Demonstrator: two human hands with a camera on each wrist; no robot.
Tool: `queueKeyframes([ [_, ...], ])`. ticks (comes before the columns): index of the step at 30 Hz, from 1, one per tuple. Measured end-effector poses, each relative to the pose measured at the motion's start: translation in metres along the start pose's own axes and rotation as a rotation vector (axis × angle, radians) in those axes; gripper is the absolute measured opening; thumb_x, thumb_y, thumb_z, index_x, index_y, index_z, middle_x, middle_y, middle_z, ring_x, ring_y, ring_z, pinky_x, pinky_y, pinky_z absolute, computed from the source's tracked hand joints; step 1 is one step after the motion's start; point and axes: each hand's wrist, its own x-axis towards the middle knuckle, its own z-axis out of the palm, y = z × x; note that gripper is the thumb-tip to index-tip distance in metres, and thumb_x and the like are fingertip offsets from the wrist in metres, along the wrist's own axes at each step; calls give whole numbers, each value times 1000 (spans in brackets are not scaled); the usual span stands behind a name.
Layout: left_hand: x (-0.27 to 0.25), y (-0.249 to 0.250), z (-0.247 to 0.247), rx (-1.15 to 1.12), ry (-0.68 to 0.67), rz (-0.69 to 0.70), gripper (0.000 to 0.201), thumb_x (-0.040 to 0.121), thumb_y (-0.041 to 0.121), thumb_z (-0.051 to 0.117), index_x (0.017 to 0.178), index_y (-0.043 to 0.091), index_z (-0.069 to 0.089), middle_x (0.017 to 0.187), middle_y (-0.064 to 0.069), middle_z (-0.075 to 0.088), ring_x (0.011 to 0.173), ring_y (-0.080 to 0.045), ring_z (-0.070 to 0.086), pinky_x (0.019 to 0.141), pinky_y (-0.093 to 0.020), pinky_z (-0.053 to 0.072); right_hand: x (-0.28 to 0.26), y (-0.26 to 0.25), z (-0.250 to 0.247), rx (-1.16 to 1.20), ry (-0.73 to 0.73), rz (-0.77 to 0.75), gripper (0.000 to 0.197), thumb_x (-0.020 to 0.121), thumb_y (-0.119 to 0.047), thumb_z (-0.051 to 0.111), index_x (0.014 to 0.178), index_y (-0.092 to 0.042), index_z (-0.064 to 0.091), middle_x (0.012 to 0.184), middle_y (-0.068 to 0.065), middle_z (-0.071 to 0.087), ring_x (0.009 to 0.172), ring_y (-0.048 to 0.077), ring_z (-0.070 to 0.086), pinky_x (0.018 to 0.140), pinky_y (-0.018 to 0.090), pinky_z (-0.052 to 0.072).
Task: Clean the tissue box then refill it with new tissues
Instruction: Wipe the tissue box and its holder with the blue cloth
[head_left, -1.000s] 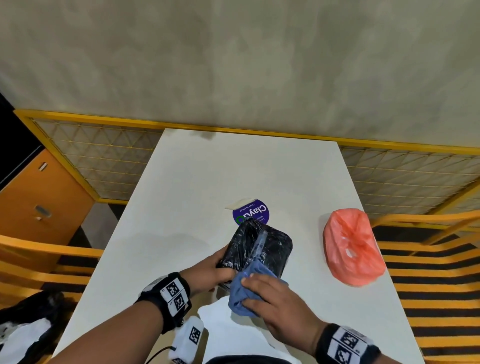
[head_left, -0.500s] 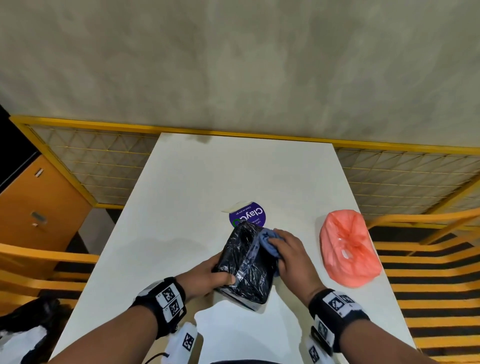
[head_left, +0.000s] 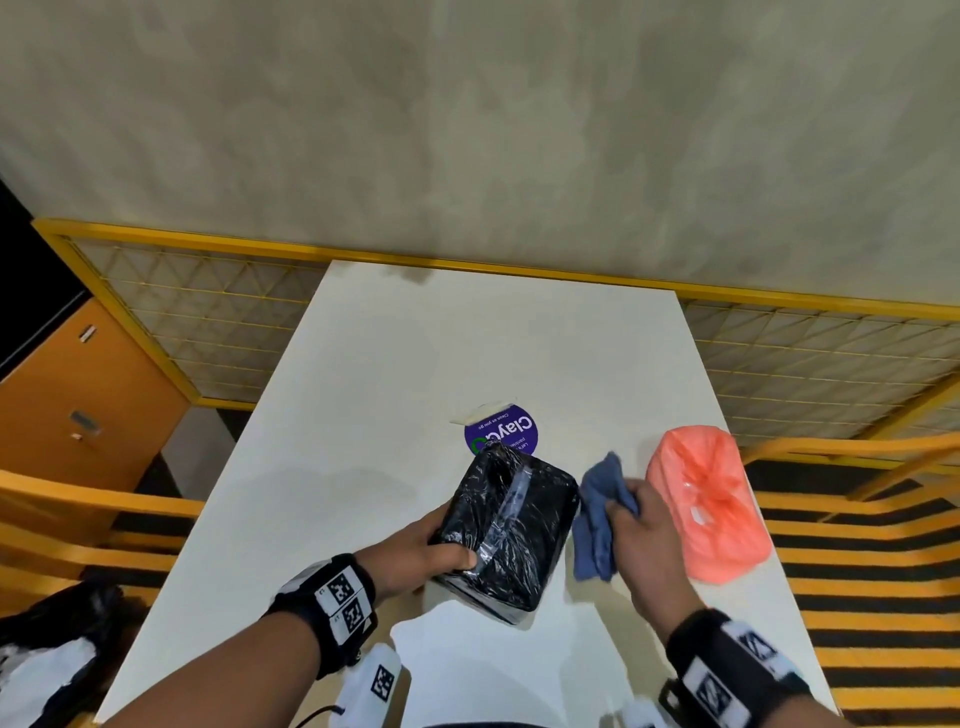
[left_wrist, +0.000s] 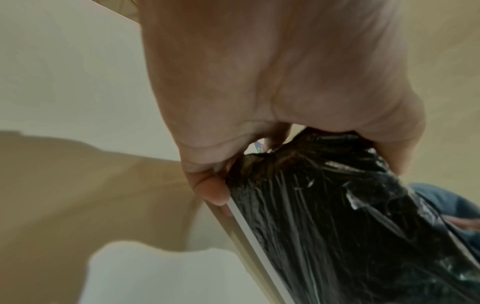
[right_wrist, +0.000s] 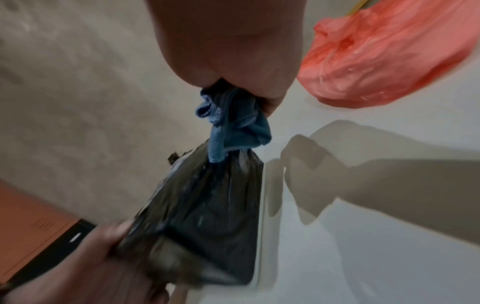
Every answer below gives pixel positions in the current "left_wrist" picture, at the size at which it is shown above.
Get beige wooden trim strip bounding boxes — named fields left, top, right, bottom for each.
left=203, top=202, right=288, bottom=304

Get person's left hand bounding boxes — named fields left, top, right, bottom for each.
left=135, top=0, right=427, bottom=207

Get blue jeans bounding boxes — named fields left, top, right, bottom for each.
left=409, top=182, right=480, bottom=259

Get black plastic-wrapped package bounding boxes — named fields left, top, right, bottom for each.
left=224, top=127, right=480, bottom=304

